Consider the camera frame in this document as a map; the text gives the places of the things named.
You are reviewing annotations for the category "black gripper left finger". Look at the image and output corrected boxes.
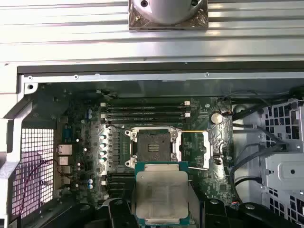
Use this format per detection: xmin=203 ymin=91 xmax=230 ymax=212
xmin=71 ymin=177 xmax=140 ymax=228

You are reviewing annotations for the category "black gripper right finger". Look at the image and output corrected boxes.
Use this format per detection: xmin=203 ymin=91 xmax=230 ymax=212
xmin=198 ymin=194 xmax=304 ymax=228

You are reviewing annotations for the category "silver-topped CPU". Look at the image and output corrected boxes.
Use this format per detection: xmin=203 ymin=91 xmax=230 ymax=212
xmin=133 ymin=161 xmax=201 ymax=228

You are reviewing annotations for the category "metal socket cover frame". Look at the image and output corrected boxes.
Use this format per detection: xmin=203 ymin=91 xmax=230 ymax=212
xmin=174 ymin=129 xmax=210 ymax=171

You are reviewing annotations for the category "CPU socket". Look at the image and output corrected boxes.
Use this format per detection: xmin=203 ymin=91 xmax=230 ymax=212
xmin=123 ymin=126 xmax=184 ymax=171

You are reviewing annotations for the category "black RAM slot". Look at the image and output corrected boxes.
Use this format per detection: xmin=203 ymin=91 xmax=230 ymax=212
xmin=100 ymin=113 xmax=191 ymax=119
xmin=104 ymin=107 xmax=185 ymax=113
xmin=100 ymin=101 xmax=191 ymax=107
xmin=104 ymin=118 xmax=185 ymax=124

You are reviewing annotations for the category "silver port block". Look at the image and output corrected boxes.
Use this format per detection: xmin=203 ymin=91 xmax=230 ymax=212
xmin=57 ymin=155 xmax=72 ymax=166
xmin=58 ymin=176 xmax=72 ymax=186
xmin=57 ymin=144 xmax=73 ymax=155

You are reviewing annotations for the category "grey metal drive cage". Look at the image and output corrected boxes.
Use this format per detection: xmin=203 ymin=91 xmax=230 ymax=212
xmin=260 ymin=99 xmax=304 ymax=224

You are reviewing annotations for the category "green motherboard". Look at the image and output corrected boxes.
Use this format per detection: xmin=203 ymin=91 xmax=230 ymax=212
xmin=54 ymin=95 xmax=235 ymax=207

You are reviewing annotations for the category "blue port connector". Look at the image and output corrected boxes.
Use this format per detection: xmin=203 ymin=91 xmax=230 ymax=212
xmin=62 ymin=125 xmax=73 ymax=143

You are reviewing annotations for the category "round coin battery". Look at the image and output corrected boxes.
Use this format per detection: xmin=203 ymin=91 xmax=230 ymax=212
xmin=210 ymin=112 xmax=223 ymax=124

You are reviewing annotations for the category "black PC case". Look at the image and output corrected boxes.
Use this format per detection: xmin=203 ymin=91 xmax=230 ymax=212
xmin=0 ymin=60 xmax=304 ymax=228

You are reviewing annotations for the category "black round cable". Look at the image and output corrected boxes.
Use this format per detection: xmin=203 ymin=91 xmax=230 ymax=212
xmin=234 ymin=177 xmax=264 ymax=205

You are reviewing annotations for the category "grey flat cable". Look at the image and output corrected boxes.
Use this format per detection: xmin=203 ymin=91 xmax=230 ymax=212
xmin=256 ymin=124 xmax=288 ymax=147

